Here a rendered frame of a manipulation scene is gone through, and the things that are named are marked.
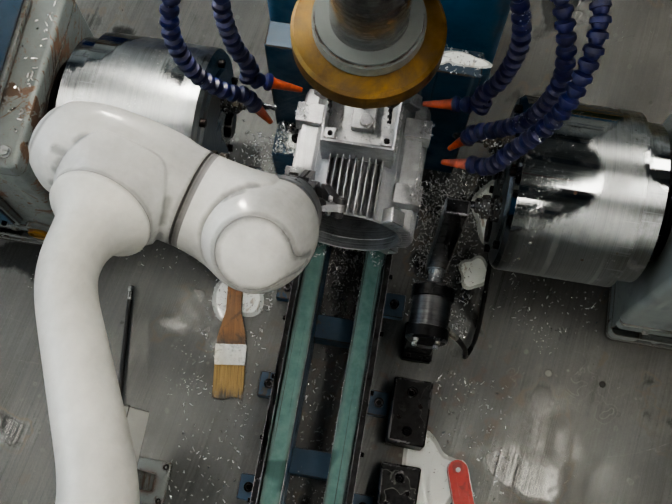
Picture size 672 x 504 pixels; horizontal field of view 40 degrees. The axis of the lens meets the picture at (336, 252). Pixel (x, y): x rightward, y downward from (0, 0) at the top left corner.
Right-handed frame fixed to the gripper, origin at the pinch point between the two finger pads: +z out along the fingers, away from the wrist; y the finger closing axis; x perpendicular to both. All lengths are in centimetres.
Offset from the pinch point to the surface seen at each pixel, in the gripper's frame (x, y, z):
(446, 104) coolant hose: -13.3, -16.6, -0.9
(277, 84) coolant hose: -12.6, 5.2, -1.7
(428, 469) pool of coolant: 43, -24, 11
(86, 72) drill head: -10.2, 31.2, 0.2
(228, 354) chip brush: 32.1, 10.3, 16.9
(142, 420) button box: 32.2, 15.7, -11.8
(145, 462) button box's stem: 48, 20, 8
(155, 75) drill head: -11.2, 22.0, 1.0
